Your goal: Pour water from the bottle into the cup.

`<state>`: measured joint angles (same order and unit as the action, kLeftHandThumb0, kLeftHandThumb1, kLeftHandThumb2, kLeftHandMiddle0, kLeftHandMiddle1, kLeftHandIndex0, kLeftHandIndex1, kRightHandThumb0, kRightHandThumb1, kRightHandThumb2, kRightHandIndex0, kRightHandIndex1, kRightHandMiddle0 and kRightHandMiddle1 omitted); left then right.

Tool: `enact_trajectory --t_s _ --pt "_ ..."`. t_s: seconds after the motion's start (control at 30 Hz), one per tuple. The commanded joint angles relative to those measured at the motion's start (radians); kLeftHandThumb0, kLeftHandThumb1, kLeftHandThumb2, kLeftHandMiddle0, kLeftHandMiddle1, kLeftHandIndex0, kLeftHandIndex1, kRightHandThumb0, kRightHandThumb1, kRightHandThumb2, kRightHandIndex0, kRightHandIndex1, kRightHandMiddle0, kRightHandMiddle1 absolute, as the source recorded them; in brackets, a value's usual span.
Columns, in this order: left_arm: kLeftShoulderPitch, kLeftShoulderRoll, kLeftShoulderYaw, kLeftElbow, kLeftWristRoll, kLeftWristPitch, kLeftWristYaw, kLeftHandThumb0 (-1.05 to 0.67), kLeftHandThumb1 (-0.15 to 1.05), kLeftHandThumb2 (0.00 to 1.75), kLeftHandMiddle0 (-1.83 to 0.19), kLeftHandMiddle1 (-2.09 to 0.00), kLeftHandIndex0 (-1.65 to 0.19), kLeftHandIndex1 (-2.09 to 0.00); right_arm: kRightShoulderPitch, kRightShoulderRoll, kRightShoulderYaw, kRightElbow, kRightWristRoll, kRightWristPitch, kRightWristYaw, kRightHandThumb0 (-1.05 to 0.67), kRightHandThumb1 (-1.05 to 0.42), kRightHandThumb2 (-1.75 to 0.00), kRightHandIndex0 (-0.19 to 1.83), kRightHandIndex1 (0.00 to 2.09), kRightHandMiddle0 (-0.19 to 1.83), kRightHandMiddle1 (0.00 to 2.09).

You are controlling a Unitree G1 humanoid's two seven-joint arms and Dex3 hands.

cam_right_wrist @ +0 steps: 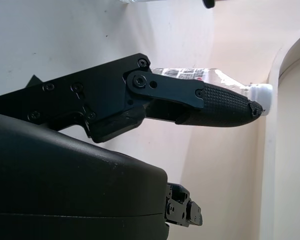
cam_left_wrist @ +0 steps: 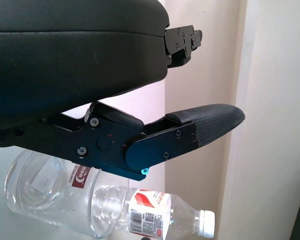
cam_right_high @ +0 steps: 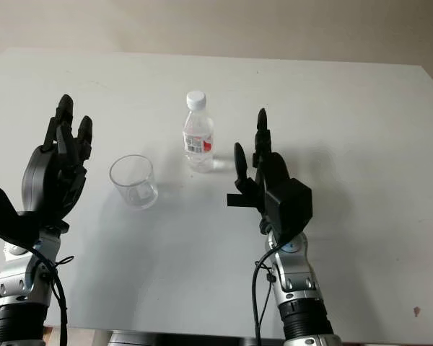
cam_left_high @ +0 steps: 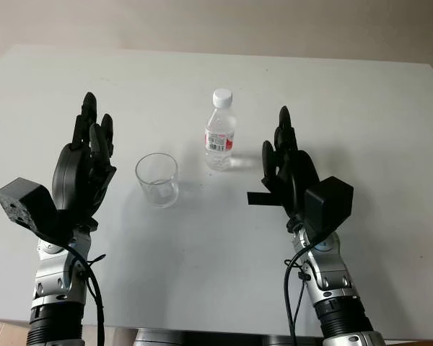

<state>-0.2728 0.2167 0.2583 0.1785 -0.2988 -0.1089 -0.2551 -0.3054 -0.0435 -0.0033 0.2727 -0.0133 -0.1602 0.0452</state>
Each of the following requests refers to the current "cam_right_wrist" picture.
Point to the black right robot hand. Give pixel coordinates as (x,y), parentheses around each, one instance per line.
(65,175)

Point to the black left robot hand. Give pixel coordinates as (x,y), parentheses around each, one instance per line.
(208,3)

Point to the clear plastic water bottle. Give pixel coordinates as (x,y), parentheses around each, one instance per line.
(185,73)

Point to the white arched frame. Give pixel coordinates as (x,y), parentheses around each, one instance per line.
(271,150)

